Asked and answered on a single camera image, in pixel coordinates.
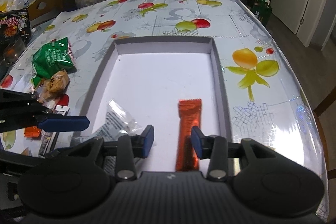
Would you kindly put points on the fruit pattern tablecloth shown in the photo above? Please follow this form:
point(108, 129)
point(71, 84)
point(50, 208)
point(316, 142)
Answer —
point(270, 171)

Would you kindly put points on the wooden chair far left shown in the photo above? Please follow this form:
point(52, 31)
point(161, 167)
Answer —
point(38, 8)

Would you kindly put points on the green shopping bag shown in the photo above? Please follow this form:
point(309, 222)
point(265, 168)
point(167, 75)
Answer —
point(262, 10)

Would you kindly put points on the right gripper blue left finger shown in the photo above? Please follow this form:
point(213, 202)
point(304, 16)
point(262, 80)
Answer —
point(146, 140)

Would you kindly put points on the clear plastic snack packet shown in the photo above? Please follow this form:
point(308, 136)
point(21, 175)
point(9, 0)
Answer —
point(118, 122)

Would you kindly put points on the long orange snack bar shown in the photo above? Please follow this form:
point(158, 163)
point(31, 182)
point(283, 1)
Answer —
point(190, 116)

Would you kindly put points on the wooden chair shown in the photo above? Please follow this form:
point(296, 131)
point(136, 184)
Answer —
point(38, 8)
point(324, 115)

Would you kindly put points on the orange square snack packet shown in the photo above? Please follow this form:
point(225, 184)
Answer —
point(32, 132)

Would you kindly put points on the white shallow cardboard box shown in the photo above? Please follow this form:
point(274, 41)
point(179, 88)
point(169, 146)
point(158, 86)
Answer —
point(147, 76)

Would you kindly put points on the green snack bag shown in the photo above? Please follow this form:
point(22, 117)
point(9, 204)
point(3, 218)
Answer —
point(51, 58)

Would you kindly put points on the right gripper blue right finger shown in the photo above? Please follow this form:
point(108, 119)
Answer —
point(197, 139)

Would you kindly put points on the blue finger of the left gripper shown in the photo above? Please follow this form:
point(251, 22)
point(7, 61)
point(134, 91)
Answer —
point(59, 123)

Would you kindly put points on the metal pot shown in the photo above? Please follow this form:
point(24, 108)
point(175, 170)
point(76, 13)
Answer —
point(11, 54)

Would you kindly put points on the brown peanut snack bag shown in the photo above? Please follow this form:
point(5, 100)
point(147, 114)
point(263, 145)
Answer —
point(55, 86)

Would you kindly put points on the black instant noodle pack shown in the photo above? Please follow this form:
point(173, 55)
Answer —
point(15, 23)

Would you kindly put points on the wooden chair near right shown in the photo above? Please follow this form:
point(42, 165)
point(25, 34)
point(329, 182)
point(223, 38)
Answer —
point(324, 115)

